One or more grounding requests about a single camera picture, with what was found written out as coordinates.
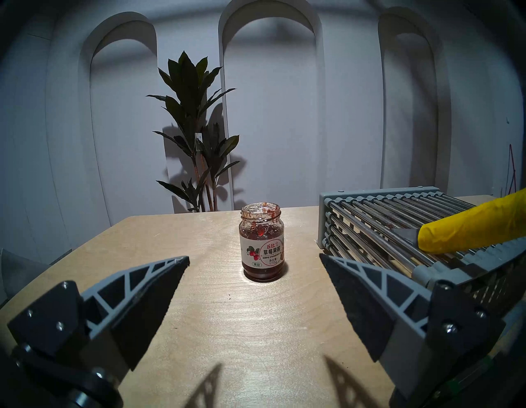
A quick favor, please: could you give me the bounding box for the grey lattice left gripper left finger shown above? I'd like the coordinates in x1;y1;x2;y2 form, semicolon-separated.
7;256;190;371

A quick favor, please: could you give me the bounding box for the yellow handled butter knife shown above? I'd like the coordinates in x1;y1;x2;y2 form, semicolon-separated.
386;188;526;254

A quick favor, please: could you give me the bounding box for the grey lattice left gripper right finger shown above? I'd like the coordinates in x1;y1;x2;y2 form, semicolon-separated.
320;253;506;396

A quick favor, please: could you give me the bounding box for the grey metal dish rack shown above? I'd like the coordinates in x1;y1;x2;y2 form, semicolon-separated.
317;186;526;317

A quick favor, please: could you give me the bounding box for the tall potted leafy plant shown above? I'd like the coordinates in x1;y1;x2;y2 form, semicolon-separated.
146;51;241;213

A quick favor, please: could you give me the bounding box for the strawberry jam glass jar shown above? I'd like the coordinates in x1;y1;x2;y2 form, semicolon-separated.
240;202;285;283

